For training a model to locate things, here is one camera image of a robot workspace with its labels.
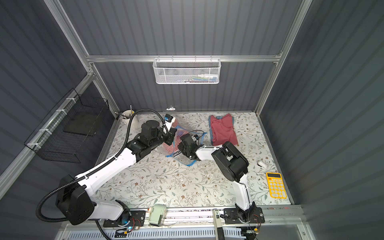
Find small green white box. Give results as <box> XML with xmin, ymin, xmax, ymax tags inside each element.
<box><xmin>149</xmin><ymin>204</ymin><xmax>167</xmax><ymax>227</ymax></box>

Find red ribbed garment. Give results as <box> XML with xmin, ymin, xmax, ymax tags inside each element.
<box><xmin>212</xmin><ymin>114</ymin><xmax>238</xmax><ymax>146</ymax></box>

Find clear vacuum bag blue zip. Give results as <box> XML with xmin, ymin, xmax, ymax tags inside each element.
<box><xmin>158</xmin><ymin>114</ymin><xmax>207</xmax><ymax>167</ymax></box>

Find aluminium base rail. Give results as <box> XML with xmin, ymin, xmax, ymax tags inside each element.
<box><xmin>56</xmin><ymin>205</ymin><xmax>314</xmax><ymax>240</ymax></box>

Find striped folded garment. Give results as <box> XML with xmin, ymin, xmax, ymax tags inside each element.
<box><xmin>163</xmin><ymin>120</ymin><xmax>184</xmax><ymax>155</ymax></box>

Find blue tank top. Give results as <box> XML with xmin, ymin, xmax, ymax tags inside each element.
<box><xmin>208</xmin><ymin>115</ymin><xmax>214</xmax><ymax>146</ymax></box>

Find yellow calculator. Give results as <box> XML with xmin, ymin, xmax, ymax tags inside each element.
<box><xmin>266</xmin><ymin>173</ymin><xmax>288</xmax><ymax>199</ymax></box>

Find black corrugated cable conduit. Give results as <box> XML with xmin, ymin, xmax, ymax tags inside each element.
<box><xmin>35</xmin><ymin>108</ymin><xmax>169</xmax><ymax>223</ymax></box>

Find white wire basket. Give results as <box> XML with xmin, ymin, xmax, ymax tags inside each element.
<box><xmin>153</xmin><ymin>59</ymin><xmax>222</xmax><ymax>85</ymax></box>

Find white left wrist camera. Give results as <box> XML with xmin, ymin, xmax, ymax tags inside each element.
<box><xmin>164</xmin><ymin>114</ymin><xmax>176</xmax><ymax>132</ymax></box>

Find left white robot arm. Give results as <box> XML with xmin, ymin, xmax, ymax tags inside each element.
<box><xmin>56</xmin><ymin>115</ymin><xmax>177</xmax><ymax>227</ymax></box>

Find white cup with tools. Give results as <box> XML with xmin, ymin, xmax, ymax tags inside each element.
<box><xmin>115</xmin><ymin>106</ymin><xmax>139</xmax><ymax>127</ymax></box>

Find black wire basket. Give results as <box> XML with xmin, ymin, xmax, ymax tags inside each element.
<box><xmin>25</xmin><ymin>91</ymin><xmax>109</xmax><ymax>164</ymax></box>

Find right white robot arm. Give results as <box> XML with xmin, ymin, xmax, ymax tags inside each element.
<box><xmin>178</xmin><ymin>135</ymin><xmax>265</xmax><ymax>226</ymax></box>

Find white stapler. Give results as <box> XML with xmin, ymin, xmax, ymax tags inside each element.
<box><xmin>257</xmin><ymin>161</ymin><xmax>268</xmax><ymax>169</ymax></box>

